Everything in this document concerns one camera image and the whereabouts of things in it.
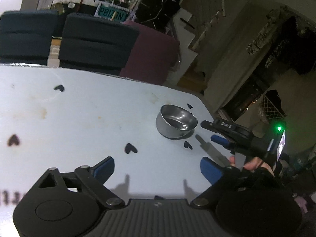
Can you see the dark blue chair right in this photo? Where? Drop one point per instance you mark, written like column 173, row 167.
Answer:
column 95, row 44

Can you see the small round steel bowl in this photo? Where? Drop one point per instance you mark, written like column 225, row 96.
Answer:
column 174, row 122

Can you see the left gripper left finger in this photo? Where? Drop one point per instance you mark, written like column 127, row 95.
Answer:
column 93, row 179

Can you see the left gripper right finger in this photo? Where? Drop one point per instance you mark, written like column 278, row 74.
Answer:
column 224, row 181

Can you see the dark blue chair left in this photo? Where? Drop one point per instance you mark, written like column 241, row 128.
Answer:
column 26, row 36

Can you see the black jacket on hanger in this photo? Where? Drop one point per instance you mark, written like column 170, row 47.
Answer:
column 156, row 14

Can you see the maroon chair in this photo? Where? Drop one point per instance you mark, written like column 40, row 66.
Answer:
column 151, row 57

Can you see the teal POIZON sign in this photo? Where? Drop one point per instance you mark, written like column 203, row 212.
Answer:
column 112, row 12

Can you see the right hand of person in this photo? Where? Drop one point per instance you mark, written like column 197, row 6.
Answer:
column 252, row 165

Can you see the dark blue chair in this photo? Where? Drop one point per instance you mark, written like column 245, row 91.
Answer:
column 95, row 44
column 26, row 36

